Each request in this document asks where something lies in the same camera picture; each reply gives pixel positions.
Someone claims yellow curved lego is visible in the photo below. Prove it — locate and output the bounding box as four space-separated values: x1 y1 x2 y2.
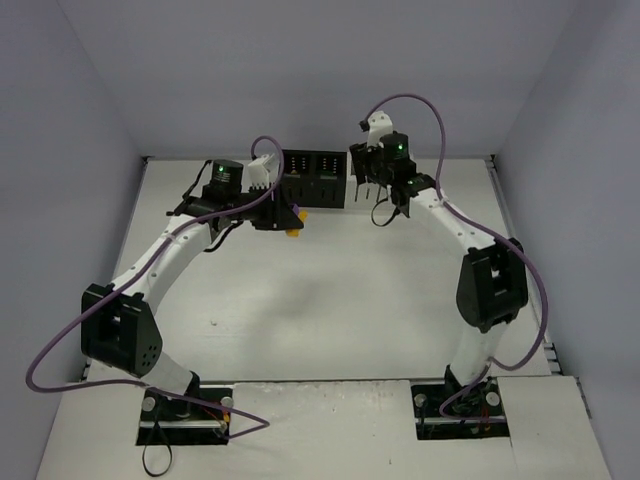
284 210 308 238

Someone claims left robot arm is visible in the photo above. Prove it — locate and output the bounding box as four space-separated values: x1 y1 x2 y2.
81 154 304 397

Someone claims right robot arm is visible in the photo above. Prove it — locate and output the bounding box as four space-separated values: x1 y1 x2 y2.
349 131 528 395

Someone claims black slotted double container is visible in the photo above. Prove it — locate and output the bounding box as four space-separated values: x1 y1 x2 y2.
281 149 347 209

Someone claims white slotted double container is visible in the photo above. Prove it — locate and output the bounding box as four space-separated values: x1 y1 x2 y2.
355 183 409 210

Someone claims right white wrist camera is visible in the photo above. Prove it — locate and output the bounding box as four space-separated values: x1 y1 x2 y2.
359 110 394 147

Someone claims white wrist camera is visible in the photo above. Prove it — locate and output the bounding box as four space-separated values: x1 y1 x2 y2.
247 154 279 190
359 110 394 147

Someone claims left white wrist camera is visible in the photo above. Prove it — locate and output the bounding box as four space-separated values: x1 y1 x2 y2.
247 154 279 190

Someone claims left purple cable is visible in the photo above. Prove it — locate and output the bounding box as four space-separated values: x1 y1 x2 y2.
25 135 286 441

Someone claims purple cable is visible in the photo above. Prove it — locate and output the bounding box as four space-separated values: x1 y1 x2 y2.
25 135 286 441
367 93 550 419

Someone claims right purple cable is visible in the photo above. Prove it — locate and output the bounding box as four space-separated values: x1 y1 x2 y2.
367 93 550 419

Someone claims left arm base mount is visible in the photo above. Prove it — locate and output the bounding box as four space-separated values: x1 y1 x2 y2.
136 389 232 446

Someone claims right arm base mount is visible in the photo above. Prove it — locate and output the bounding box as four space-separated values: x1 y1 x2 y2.
411 369 510 441

